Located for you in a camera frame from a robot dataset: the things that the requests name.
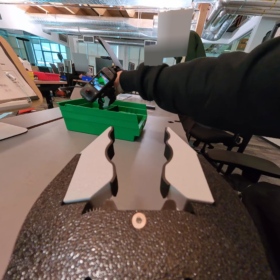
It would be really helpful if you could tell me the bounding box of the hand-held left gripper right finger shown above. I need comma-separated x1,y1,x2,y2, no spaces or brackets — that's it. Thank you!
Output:
160,127,215,211

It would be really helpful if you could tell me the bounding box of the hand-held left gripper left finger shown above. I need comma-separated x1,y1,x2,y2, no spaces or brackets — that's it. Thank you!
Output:
63,126,119,209

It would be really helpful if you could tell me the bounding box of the green plastic bin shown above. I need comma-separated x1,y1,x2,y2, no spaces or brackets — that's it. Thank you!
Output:
56,98,147,142

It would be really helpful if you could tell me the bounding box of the person's right forearm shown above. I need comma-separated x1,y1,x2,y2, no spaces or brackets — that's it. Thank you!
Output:
119,36,280,139

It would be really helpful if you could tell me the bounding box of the person's right hand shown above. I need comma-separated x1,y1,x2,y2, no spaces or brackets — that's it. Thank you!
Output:
114,71,125,97

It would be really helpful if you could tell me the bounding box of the curved black sheet document stand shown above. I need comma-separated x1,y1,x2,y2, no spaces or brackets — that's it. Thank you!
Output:
95,36,124,71

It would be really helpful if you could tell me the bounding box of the red bin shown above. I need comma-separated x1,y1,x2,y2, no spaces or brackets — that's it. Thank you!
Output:
33,71,60,82

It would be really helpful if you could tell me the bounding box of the black office chair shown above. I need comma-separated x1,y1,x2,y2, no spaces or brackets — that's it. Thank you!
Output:
178,114,243,153

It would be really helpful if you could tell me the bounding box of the black chair armrest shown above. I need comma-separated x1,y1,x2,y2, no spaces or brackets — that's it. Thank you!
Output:
207,149,280,183

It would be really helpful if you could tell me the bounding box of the wooden document stand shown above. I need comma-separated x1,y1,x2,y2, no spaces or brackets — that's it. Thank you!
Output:
0,36,43,141

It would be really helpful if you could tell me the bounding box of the blue header laminated sheet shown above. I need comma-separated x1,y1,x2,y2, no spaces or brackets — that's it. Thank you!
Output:
0,47,38,103

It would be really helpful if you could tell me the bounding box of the silver ceiling duct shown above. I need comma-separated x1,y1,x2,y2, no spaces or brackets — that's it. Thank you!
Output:
28,12,158,38

